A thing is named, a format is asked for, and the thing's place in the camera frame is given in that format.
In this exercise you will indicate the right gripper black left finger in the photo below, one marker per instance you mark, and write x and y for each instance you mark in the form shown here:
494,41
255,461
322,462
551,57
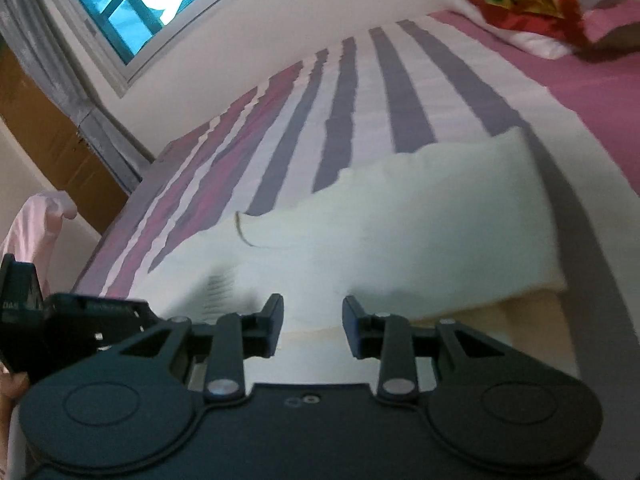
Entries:
237,338

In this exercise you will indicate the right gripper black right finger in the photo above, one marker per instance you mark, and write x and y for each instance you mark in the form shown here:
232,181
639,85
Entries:
388,339

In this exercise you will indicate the cream white knit sweater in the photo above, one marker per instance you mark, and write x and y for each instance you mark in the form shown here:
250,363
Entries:
454,230

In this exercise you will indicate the person's left hand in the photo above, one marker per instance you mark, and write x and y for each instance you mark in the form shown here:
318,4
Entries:
13,387

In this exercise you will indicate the pale pink blanket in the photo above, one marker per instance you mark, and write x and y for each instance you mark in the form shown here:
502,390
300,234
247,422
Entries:
35,230

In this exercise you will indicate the brown wooden door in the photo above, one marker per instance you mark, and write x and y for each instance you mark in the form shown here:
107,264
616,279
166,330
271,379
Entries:
50,140

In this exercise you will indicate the pink purple striped bed sheet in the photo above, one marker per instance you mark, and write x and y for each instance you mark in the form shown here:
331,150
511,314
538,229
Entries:
394,90

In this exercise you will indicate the grey curtain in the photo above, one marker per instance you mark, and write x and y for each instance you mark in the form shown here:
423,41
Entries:
27,30

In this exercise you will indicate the pink striped pillow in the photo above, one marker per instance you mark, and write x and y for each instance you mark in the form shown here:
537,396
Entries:
611,23

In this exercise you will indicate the window with white frame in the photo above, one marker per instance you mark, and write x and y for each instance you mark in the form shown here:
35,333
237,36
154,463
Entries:
150,0

